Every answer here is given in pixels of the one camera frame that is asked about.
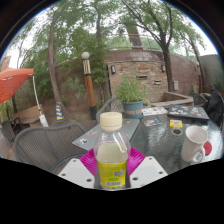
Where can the wall lamp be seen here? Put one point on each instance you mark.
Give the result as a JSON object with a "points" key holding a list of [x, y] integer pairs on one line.
{"points": [[113, 69], [163, 68]]}

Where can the clear bottle with yellow label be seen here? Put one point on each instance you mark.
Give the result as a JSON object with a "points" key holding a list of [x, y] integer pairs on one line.
{"points": [[111, 156]]}

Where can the grey wall box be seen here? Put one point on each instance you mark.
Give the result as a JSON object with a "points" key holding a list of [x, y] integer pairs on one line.
{"points": [[176, 85]]}

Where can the low stone basin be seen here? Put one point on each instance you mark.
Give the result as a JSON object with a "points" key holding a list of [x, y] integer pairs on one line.
{"points": [[173, 99]]}

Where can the blue yellow striped cone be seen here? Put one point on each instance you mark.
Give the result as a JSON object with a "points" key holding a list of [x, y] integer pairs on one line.
{"points": [[59, 111]]}

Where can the orange canopy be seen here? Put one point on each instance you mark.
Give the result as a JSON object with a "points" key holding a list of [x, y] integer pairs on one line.
{"points": [[13, 81]]}

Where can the black laptop with stickers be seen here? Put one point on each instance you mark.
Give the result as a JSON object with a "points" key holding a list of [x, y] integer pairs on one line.
{"points": [[186, 111]]}

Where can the grey mesh chair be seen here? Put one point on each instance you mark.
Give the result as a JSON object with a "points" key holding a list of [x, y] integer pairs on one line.
{"points": [[111, 106], [43, 143], [197, 99]]}

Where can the flat round red coaster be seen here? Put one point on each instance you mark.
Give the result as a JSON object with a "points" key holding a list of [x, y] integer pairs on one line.
{"points": [[208, 148]]}

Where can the white mug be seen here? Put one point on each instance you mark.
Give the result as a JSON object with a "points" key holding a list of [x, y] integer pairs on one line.
{"points": [[193, 143]]}

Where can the dark-trunk tree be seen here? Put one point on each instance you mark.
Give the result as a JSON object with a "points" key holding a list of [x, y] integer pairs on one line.
{"points": [[166, 66]]}

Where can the white canopy weight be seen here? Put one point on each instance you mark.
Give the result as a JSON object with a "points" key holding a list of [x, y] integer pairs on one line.
{"points": [[43, 120]]}

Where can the grey laptop with stickers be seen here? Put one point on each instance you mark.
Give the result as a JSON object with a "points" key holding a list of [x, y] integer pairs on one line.
{"points": [[86, 138]]}

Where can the small colourful card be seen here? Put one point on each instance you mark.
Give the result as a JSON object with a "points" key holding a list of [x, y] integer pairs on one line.
{"points": [[153, 122]]}

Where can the dark mesh chair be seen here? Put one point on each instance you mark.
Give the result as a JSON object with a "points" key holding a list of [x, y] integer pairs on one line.
{"points": [[7, 131]]}

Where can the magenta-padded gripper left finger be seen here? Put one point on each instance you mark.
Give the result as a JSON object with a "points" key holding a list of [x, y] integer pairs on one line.
{"points": [[76, 171]]}

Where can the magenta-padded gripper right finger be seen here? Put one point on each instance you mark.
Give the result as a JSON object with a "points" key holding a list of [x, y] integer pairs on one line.
{"points": [[146, 170]]}

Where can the small yellow card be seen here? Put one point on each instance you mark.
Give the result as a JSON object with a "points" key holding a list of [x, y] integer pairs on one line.
{"points": [[176, 123]]}

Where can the potted green plant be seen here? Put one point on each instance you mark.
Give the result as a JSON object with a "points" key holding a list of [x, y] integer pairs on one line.
{"points": [[131, 96]]}

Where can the leaning tree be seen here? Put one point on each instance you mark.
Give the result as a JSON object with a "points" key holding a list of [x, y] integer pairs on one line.
{"points": [[53, 73]]}

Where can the wooden bench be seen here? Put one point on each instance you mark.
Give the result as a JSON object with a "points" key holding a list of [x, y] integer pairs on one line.
{"points": [[28, 115]]}

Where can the white sticker sheet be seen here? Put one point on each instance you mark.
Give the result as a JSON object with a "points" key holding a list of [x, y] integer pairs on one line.
{"points": [[155, 111]]}

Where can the black jacket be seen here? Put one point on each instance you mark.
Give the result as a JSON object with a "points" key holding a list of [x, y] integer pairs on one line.
{"points": [[215, 106]]}

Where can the wooden lamp post with globe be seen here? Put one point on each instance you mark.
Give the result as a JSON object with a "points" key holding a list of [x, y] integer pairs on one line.
{"points": [[89, 90]]}

